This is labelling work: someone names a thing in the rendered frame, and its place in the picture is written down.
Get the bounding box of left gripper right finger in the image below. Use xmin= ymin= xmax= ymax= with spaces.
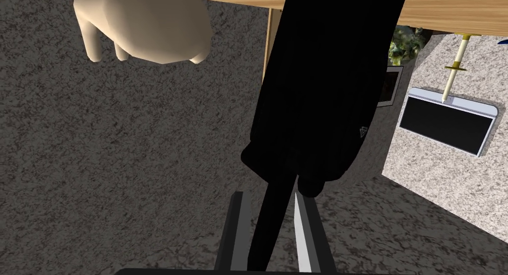
xmin=294 ymin=191 xmax=338 ymax=274

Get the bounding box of white-framed black screen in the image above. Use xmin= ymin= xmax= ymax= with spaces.
xmin=398 ymin=87 xmax=499 ymax=158

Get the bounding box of grey-framed dark picture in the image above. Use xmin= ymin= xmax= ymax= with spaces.
xmin=376 ymin=66 xmax=404 ymax=108

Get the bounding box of light wooden table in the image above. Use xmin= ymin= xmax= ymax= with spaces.
xmin=192 ymin=0 xmax=508 ymax=83

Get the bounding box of cream pole floor lamp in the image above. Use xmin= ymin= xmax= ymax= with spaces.
xmin=441 ymin=33 xmax=473 ymax=105

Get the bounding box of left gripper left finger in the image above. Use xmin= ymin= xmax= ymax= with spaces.
xmin=214 ymin=191 xmax=253 ymax=271

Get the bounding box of black paddle-shaped utensil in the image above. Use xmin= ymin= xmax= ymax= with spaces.
xmin=240 ymin=0 xmax=410 ymax=271

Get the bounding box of green leafy plant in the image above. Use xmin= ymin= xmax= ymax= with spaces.
xmin=387 ymin=25 xmax=430 ymax=68

